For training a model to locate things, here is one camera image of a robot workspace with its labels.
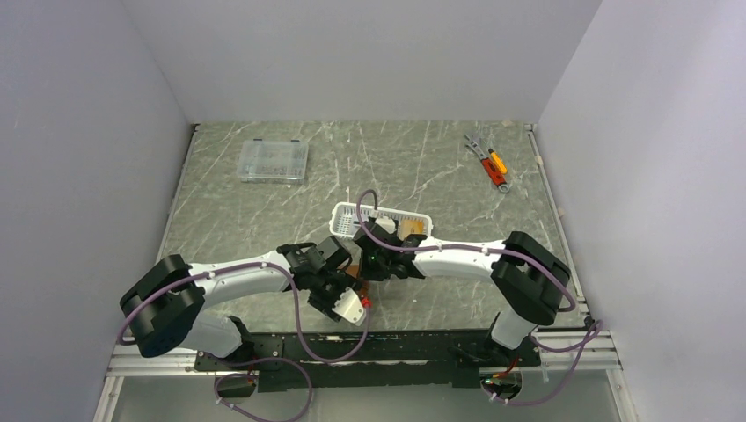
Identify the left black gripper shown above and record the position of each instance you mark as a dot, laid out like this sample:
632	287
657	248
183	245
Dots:
326	305

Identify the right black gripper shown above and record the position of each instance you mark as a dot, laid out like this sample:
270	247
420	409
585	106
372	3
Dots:
369	274

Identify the white plastic basket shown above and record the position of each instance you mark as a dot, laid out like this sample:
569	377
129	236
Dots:
345	222

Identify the brown leather card holder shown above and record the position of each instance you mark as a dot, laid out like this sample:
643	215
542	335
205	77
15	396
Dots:
362	287

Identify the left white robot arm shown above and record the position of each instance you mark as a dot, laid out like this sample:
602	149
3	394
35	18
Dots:
166	308

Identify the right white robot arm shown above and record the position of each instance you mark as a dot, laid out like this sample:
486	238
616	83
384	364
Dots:
532	280

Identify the red adjustable wrench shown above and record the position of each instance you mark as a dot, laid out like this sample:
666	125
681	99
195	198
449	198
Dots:
495	175

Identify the clear plastic organizer box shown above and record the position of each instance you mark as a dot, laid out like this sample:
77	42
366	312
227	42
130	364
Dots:
282	162

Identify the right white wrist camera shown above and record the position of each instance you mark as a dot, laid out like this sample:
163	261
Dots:
387	224

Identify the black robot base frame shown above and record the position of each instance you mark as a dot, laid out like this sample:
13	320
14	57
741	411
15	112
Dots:
387	358

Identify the yellow handled screwdriver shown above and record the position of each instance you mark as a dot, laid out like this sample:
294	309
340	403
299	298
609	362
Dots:
497	162

